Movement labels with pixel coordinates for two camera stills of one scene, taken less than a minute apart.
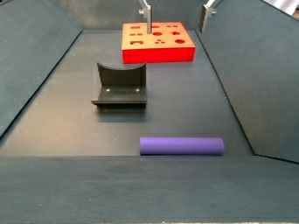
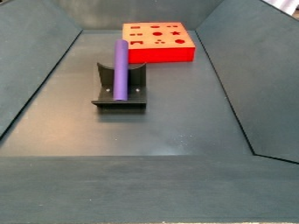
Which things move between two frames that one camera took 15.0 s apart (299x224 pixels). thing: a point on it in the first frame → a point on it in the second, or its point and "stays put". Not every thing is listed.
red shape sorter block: x=167 y=45 stays put
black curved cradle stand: x=123 y=87 stays put
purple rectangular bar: x=181 y=146 → x=120 y=70
